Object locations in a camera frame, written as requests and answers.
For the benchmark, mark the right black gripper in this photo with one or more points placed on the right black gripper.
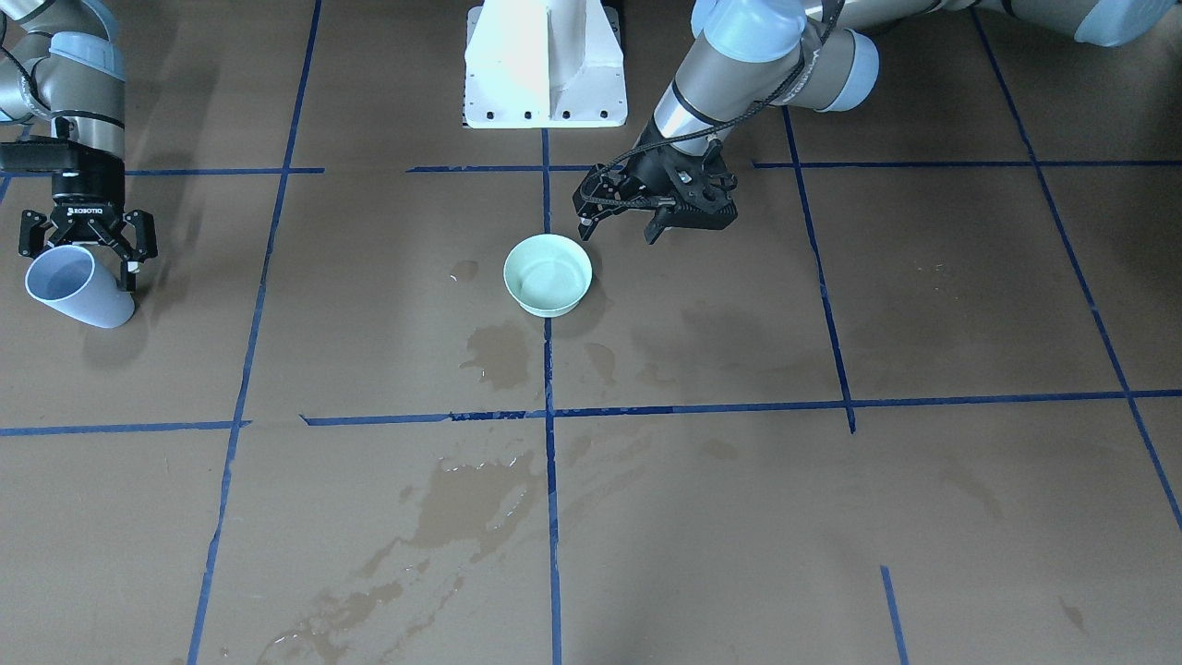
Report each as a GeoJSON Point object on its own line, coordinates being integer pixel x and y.
{"type": "Point", "coordinates": [85, 211]}

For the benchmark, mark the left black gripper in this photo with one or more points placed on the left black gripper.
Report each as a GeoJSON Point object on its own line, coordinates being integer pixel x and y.
{"type": "Point", "coordinates": [650, 175]}

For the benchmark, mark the blue plastic cup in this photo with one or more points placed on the blue plastic cup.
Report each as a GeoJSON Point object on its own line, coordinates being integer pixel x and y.
{"type": "Point", "coordinates": [69, 279]}

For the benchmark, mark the light green ceramic bowl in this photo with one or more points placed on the light green ceramic bowl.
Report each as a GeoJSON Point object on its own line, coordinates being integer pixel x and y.
{"type": "Point", "coordinates": [547, 275]}

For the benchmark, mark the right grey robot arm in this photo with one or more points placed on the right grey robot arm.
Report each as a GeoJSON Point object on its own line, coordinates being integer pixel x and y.
{"type": "Point", "coordinates": [67, 72]}

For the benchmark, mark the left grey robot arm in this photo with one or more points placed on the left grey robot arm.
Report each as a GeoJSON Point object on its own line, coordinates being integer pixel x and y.
{"type": "Point", "coordinates": [746, 56]}

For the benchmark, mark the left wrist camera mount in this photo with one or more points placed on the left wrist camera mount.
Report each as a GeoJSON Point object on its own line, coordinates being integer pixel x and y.
{"type": "Point", "coordinates": [57, 156]}

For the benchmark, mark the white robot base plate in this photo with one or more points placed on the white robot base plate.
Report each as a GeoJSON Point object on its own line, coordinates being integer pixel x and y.
{"type": "Point", "coordinates": [544, 64]}

